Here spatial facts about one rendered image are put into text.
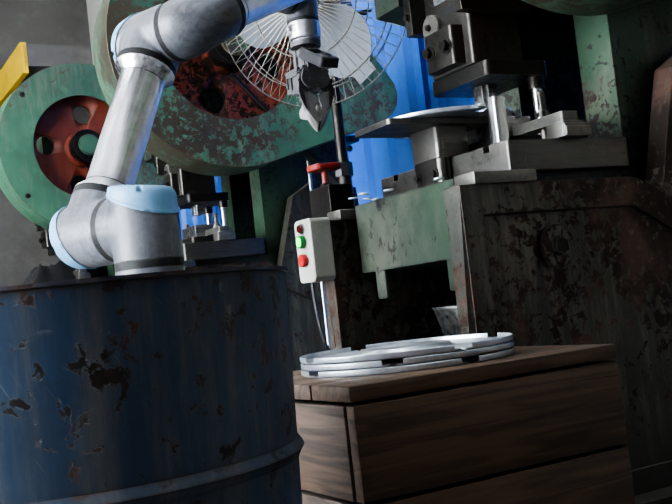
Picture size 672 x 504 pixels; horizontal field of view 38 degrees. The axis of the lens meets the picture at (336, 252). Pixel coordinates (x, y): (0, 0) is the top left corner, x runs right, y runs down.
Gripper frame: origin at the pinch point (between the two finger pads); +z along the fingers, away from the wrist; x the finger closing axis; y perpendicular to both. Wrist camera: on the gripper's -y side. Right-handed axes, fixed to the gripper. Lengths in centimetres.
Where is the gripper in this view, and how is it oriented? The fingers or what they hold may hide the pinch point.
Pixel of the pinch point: (319, 125)
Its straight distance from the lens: 227.3
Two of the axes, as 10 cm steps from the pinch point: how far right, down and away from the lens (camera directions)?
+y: -4.8, 1.0, 8.7
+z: 1.2, 9.9, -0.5
